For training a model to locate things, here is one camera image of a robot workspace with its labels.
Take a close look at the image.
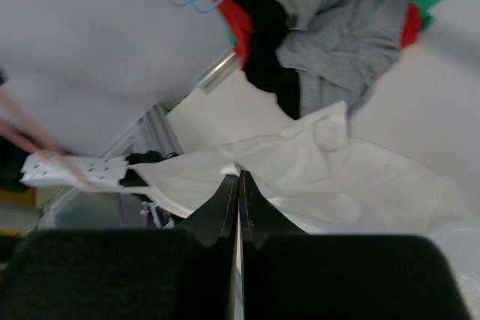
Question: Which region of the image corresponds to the white tank top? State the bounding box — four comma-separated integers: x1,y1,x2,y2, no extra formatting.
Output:
134,102,471,235

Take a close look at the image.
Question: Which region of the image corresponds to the aluminium frame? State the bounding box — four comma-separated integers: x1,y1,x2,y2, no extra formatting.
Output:
37,49,241,231

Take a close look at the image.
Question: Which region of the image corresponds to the pink hanger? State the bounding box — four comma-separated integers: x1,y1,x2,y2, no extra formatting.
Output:
1,85,95,192

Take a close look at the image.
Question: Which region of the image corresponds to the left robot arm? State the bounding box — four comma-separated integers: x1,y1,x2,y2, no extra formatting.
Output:
1,71,165,193

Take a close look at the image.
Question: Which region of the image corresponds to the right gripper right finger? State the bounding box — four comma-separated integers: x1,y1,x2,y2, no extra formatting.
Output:
239,171,307,251

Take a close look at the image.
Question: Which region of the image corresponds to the red tank top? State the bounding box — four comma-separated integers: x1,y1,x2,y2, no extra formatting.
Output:
218,0,423,70

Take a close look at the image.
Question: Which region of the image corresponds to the black tank top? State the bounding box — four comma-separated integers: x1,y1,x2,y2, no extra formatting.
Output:
234,0,300,119

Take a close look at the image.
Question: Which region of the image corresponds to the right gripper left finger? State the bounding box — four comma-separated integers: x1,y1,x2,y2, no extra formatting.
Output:
176,175,239,247

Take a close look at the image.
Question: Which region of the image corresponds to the grey tank top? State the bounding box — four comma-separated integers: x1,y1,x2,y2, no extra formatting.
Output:
213,0,408,117

